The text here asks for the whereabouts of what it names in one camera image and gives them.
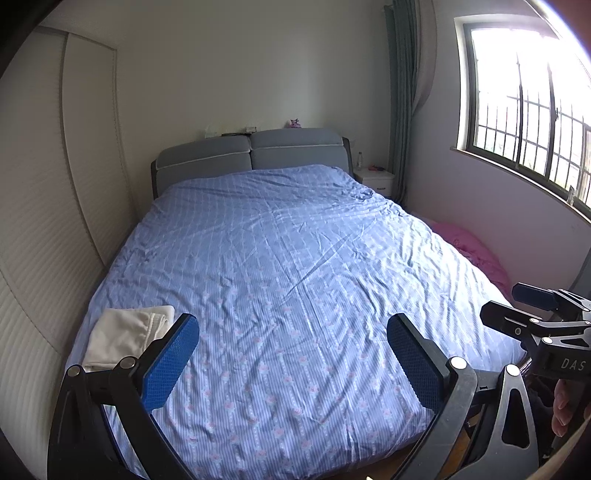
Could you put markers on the cream pants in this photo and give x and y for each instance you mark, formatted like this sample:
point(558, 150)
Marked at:
point(120, 334)

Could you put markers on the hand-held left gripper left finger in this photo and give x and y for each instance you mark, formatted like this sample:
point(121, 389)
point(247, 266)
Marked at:
point(171, 364)

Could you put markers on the white slatted wardrobe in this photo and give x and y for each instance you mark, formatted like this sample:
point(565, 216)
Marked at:
point(69, 184)

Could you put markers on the barred window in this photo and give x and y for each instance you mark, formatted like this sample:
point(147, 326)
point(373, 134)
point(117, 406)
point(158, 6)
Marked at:
point(531, 115)

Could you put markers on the green curtain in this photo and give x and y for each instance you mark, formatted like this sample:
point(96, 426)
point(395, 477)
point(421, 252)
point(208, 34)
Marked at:
point(401, 92)

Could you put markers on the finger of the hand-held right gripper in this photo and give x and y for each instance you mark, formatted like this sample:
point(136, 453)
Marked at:
point(505, 318)
point(535, 296)

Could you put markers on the white nightstand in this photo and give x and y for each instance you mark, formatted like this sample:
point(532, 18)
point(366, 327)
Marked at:
point(378, 182)

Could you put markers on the person's right hand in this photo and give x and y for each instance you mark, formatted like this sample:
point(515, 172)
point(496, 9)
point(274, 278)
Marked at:
point(561, 406)

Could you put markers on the white sheer curtain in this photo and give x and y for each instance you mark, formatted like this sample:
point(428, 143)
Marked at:
point(427, 46)

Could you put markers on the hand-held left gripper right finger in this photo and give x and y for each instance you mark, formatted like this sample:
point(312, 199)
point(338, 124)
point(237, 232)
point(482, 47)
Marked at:
point(415, 364)

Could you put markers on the blue checked blanket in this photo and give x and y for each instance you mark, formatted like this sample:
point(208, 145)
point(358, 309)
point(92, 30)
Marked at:
point(286, 277)

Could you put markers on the grey padded headboard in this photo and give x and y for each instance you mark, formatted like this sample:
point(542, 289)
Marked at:
point(295, 147)

